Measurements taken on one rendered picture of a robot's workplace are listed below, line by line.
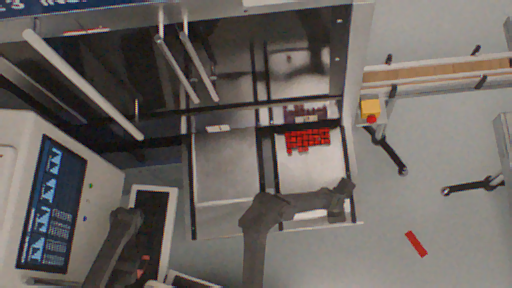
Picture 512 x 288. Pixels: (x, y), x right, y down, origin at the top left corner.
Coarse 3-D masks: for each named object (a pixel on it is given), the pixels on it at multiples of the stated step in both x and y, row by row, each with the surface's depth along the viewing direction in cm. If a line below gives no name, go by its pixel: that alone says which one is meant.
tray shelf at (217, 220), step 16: (256, 128) 218; (272, 128) 218; (288, 128) 218; (304, 128) 217; (320, 128) 217; (336, 128) 217; (352, 144) 215; (272, 160) 214; (352, 160) 213; (272, 176) 213; (352, 176) 211; (208, 208) 210; (224, 208) 210; (240, 208) 210; (208, 224) 209; (224, 224) 208; (288, 224) 207; (304, 224) 207; (320, 224) 207; (336, 224) 207; (192, 240) 207
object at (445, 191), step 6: (480, 180) 286; (486, 180) 284; (444, 186) 297; (450, 186) 291; (456, 186) 289; (462, 186) 287; (468, 186) 286; (474, 186) 285; (480, 186) 285; (486, 186) 283; (492, 186) 283; (444, 192) 296; (450, 192) 290
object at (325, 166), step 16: (336, 144) 215; (288, 160) 214; (304, 160) 214; (320, 160) 213; (336, 160) 213; (288, 176) 212; (304, 176) 212; (320, 176) 212; (336, 176) 211; (288, 192) 210
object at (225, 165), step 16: (192, 144) 214; (208, 144) 217; (224, 144) 217; (240, 144) 216; (256, 144) 213; (192, 160) 212; (208, 160) 215; (224, 160) 215; (240, 160) 215; (256, 160) 214; (208, 176) 213; (224, 176) 213; (240, 176) 213; (256, 176) 213; (208, 192) 212; (224, 192) 211; (240, 192) 211; (256, 192) 211
